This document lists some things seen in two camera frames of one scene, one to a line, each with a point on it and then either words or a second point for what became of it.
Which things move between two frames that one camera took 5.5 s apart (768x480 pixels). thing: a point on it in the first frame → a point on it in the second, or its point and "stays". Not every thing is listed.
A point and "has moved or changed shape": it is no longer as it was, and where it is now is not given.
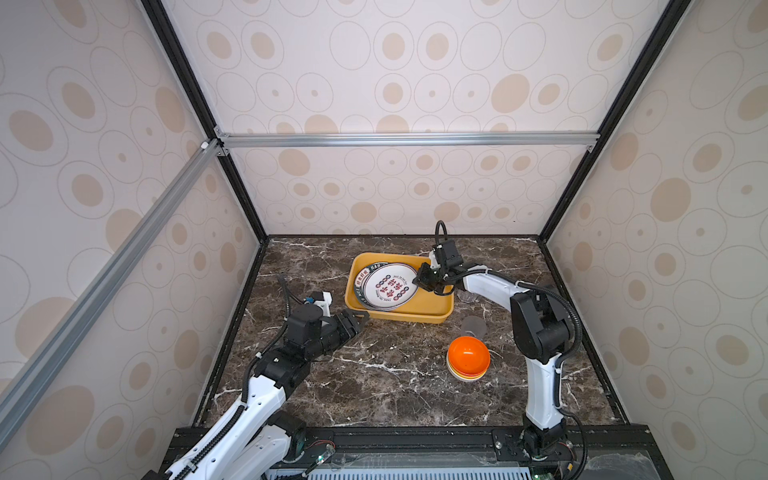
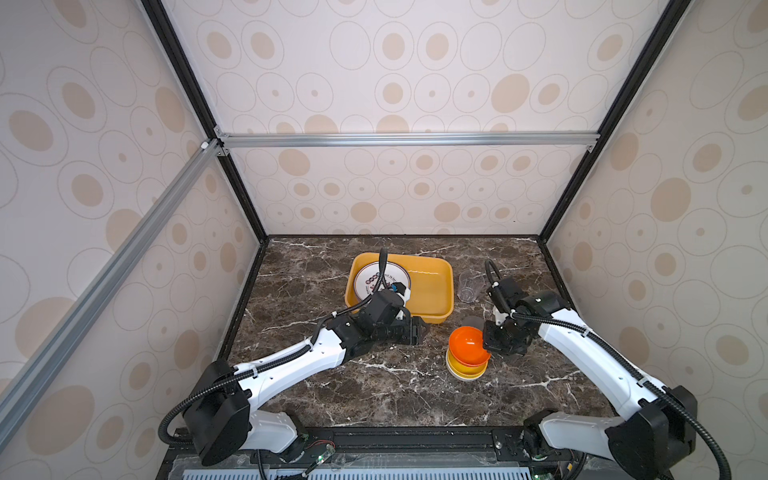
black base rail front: [598, 452] stays
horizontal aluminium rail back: [575, 140] stays
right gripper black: [421, 279] → [490, 344]
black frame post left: [197, 97] stays
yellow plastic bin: [424, 307] stays
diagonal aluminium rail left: [23, 387] stays
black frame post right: [616, 118] stays
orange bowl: [468, 355] has moved or changed shape
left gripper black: [347, 329] → [411, 332]
